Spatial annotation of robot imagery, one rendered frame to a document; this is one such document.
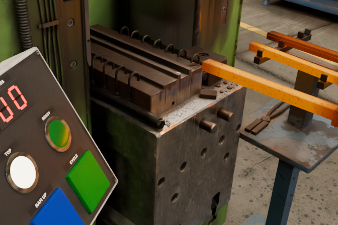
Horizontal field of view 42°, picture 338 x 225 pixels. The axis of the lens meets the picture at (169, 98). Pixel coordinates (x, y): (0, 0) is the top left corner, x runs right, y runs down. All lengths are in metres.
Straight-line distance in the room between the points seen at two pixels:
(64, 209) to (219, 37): 0.92
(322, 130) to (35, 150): 1.08
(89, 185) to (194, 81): 0.52
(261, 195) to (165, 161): 1.27
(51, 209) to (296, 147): 0.93
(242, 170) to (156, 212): 1.31
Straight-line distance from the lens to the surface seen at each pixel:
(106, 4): 1.53
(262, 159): 2.54
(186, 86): 1.14
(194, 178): 1.25
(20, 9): 0.90
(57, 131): 0.71
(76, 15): 1.01
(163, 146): 1.05
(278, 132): 1.49
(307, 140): 1.48
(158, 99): 1.07
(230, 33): 1.53
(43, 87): 0.73
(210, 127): 1.13
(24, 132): 0.67
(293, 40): 1.46
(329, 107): 0.93
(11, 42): 0.93
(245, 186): 2.34
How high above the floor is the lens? 1.49
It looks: 30 degrees down
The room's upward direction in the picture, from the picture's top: 3 degrees clockwise
